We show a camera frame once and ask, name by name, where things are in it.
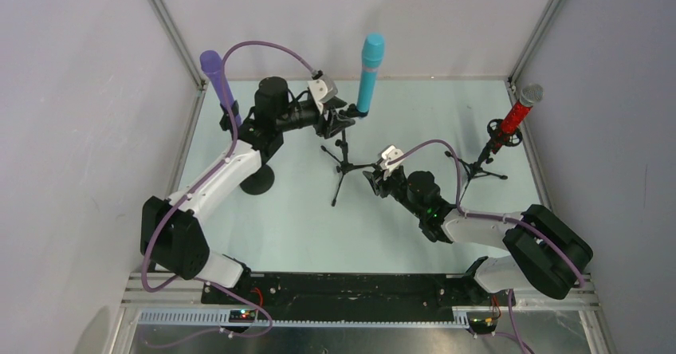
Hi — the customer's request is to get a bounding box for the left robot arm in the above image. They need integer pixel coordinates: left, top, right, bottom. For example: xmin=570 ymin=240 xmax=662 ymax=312
xmin=140 ymin=76 xmax=355 ymax=288

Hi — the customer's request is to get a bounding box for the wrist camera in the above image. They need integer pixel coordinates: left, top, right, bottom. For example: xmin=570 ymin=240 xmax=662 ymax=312
xmin=307 ymin=75 xmax=338 ymax=113
xmin=376 ymin=145 xmax=404 ymax=179

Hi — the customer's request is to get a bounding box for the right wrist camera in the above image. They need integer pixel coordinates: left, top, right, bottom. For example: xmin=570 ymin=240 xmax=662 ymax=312
xmin=376 ymin=145 xmax=404 ymax=179

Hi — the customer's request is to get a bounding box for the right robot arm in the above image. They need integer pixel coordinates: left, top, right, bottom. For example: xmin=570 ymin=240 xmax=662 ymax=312
xmin=364 ymin=168 xmax=593 ymax=300

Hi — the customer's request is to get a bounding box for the right circuit board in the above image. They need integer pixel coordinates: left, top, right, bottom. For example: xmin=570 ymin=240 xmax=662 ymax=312
xmin=469 ymin=317 xmax=493 ymax=329

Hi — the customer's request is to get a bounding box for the red glitter microphone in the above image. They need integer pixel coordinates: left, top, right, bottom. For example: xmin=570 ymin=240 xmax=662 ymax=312
xmin=504 ymin=84 xmax=544 ymax=124

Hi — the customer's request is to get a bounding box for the black tripod mic stand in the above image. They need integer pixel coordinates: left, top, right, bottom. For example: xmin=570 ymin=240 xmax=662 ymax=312
xmin=320 ymin=104 xmax=375 ymax=207

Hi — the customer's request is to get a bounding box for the purple microphone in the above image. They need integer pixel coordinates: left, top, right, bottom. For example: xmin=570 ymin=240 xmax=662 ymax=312
xmin=199 ymin=50 xmax=242 ymax=129

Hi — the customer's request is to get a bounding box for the black shock-mount tripod stand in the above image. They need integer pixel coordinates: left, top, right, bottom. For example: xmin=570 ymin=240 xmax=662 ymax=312
xmin=460 ymin=119 xmax=523 ymax=181

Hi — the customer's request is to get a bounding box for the black round-base mic stand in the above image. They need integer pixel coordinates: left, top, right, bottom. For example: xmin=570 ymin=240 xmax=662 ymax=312
xmin=219 ymin=104 xmax=275 ymax=195

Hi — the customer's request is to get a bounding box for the blue microphone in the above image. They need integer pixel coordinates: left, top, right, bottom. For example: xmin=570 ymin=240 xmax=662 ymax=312
xmin=356 ymin=33 xmax=385 ymax=116

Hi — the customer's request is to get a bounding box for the left circuit board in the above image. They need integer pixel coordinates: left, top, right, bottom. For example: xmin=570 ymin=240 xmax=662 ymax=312
xmin=228 ymin=309 xmax=257 ymax=324

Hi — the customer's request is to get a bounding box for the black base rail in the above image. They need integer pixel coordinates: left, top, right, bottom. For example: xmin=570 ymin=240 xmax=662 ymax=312
xmin=200 ymin=269 xmax=511 ymax=324

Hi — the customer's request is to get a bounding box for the circuit board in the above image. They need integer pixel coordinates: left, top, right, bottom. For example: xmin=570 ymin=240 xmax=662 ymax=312
xmin=469 ymin=317 xmax=493 ymax=329
xmin=228 ymin=309 xmax=257 ymax=324

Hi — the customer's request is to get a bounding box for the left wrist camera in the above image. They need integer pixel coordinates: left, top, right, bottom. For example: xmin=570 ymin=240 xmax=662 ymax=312
xmin=307 ymin=75 xmax=338 ymax=113

